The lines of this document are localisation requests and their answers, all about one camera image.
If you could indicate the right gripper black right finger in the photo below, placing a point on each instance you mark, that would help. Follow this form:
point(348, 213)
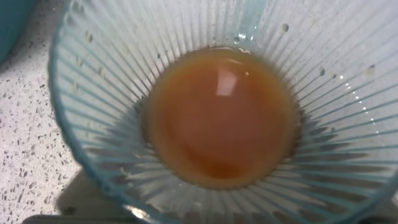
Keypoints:
point(379, 221)

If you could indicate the clear blue ribbed cup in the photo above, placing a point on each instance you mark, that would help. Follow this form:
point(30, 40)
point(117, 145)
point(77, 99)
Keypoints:
point(93, 93)

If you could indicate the teal square plastic basin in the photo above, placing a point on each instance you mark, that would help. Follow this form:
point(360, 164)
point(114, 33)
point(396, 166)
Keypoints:
point(14, 28)

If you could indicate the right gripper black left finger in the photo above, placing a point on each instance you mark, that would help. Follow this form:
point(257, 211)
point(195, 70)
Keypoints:
point(62, 220)

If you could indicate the brown liquid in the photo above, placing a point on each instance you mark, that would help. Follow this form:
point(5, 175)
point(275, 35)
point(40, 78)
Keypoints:
point(220, 118)

